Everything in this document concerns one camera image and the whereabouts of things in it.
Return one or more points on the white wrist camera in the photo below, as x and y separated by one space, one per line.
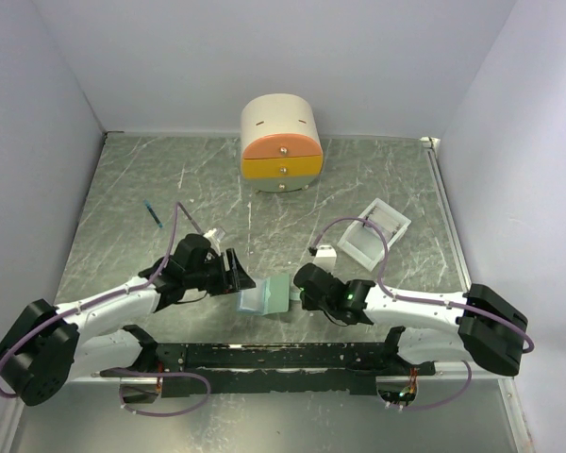
325 257
215 236

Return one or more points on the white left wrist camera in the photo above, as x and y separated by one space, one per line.
215 236

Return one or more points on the blue pen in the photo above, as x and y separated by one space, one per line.
152 213

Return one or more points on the round pastel drawer cabinet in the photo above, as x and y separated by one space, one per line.
281 150

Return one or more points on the mint green card holder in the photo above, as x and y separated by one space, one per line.
272 295

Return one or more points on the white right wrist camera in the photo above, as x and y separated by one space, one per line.
325 257

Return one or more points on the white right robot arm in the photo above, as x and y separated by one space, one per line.
478 325

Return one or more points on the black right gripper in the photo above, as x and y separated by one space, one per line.
307 304

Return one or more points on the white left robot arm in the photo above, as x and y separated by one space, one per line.
48 346

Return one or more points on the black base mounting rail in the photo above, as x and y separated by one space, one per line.
194 368

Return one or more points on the white card tray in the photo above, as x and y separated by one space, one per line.
362 243

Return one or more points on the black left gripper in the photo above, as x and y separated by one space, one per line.
232 280

